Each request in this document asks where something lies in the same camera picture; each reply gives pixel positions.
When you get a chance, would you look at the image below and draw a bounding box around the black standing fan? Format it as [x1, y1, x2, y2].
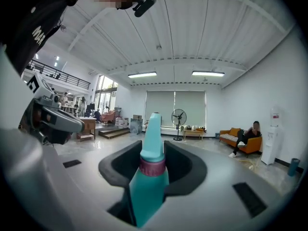
[171, 108, 187, 141]

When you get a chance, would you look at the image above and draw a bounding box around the orange sofa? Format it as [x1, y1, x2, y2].
[219, 128, 263, 155]

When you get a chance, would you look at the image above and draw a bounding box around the white floor cable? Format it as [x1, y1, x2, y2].
[237, 158, 262, 171]

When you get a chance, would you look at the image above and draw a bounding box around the long ceiling light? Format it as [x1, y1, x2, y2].
[192, 70, 225, 77]
[128, 71, 157, 78]

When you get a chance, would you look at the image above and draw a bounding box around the grey window blind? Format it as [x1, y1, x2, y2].
[145, 90, 176, 128]
[175, 90, 207, 128]

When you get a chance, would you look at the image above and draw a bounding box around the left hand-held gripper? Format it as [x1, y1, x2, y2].
[19, 73, 85, 145]

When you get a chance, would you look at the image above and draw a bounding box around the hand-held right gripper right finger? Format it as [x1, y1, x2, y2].
[144, 140, 298, 231]

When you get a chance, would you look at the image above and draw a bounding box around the teal waste bin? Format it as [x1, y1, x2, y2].
[287, 158, 301, 177]

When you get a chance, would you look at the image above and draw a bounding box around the teal soap bottle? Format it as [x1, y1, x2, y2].
[128, 112, 170, 228]

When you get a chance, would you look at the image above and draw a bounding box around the brown wooden desk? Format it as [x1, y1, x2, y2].
[77, 116, 97, 141]

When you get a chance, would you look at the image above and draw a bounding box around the black head camera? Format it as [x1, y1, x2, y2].
[132, 0, 157, 18]

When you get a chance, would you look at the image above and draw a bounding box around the grey marble slab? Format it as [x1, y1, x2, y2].
[129, 118, 143, 135]

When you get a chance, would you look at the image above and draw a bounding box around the white water dispenser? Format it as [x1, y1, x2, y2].
[261, 106, 281, 166]

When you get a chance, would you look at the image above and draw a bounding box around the wooden step platform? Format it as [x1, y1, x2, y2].
[98, 126, 130, 140]

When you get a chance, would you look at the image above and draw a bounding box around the person's black shirt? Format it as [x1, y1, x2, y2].
[0, 0, 84, 76]

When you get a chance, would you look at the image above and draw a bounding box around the black balcony railing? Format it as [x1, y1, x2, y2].
[28, 59, 91, 90]

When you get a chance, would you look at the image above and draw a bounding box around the pink armchair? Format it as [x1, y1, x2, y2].
[101, 110, 116, 125]

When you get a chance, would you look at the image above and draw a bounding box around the low wooden table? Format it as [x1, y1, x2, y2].
[182, 128, 205, 141]

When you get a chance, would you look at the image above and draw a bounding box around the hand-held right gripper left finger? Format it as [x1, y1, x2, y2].
[0, 128, 142, 231]

